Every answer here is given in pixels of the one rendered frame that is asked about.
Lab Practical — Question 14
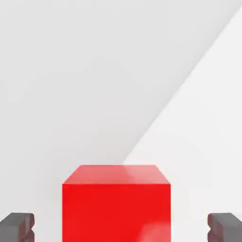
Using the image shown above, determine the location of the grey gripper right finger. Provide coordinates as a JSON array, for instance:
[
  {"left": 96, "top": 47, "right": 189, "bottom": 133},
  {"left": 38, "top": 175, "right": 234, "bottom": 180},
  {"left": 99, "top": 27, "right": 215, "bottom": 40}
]
[{"left": 207, "top": 212, "right": 242, "bottom": 242}]

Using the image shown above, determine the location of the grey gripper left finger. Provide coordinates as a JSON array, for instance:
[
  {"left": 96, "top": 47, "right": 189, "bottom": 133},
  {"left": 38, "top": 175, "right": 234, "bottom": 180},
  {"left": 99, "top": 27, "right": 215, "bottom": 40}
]
[{"left": 0, "top": 212, "right": 35, "bottom": 242}]

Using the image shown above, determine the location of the small red cube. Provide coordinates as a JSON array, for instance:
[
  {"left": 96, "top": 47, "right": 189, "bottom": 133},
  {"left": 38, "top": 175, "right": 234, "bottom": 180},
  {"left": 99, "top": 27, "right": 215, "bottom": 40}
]
[{"left": 62, "top": 164, "right": 171, "bottom": 242}]

